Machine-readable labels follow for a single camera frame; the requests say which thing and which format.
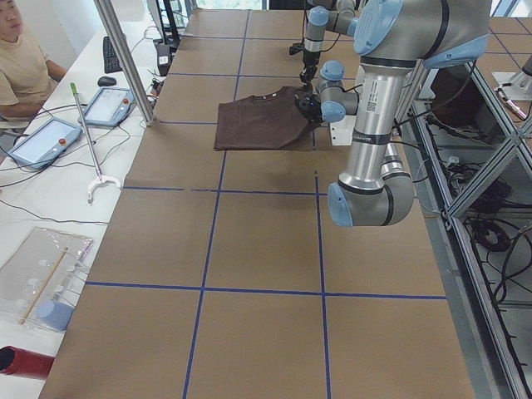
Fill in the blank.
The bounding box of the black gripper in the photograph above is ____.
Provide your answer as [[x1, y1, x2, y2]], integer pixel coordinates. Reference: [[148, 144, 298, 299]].
[[294, 93, 323, 125], [288, 40, 321, 94]]

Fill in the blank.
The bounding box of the dark brown t-shirt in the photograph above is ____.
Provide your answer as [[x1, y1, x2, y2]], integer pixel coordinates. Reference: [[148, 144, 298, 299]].
[[214, 86, 318, 150]]

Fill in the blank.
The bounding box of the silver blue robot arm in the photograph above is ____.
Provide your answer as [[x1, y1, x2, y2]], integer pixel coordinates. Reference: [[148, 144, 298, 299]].
[[288, 0, 366, 91], [295, 0, 491, 227]]

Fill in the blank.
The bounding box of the black box white label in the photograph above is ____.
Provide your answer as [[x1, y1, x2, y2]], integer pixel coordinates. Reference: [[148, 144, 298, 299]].
[[155, 43, 172, 76]]

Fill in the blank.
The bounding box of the black keyboard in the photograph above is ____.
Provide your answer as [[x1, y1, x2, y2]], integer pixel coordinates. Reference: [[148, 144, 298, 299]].
[[102, 36, 122, 74]]

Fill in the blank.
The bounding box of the far blue teach pendant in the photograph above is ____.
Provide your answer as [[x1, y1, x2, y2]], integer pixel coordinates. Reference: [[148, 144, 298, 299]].
[[83, 86, 135, 128]]

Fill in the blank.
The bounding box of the blue teach pendant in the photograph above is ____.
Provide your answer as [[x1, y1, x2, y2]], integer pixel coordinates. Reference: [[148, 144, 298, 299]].
[[7, 118, 82, 170], [83, 86, 135, 128]]

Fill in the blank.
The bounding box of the black computer mouse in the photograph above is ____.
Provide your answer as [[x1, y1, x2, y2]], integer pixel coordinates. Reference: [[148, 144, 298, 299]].
[[97, 76, 117, 87]]

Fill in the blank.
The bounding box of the reacher grabber stick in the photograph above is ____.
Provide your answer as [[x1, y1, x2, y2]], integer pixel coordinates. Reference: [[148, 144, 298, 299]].
[[70, 82, 121, 204]]

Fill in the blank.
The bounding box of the near blue teach pendant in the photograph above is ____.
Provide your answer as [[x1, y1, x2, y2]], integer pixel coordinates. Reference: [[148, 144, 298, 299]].
[[7, 118, 82, 170]]

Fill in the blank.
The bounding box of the seated person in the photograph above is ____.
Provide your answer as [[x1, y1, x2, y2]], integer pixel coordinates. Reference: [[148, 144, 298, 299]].
[[1, 1, 67, 121]]

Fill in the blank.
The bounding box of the wooden stick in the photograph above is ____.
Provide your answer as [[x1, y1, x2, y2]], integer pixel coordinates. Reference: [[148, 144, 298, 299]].
[[18, 247, 68, 325]]

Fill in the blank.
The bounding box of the blue cap cylinder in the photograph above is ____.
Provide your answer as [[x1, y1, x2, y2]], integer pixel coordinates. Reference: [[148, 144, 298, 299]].
[[37, 300, 75, 332]]

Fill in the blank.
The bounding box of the red cylinder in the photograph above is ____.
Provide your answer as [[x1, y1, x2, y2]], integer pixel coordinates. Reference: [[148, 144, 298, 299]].
[[1, 346, 55, 380]]

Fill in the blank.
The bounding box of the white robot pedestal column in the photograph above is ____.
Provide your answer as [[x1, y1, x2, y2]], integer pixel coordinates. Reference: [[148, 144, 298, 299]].
[[329, 116, 357, 146]]

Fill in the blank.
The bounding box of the aluminium frame post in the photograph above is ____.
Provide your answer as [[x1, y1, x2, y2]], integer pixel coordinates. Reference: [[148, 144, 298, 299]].
[[94, 0, 155, 126]]

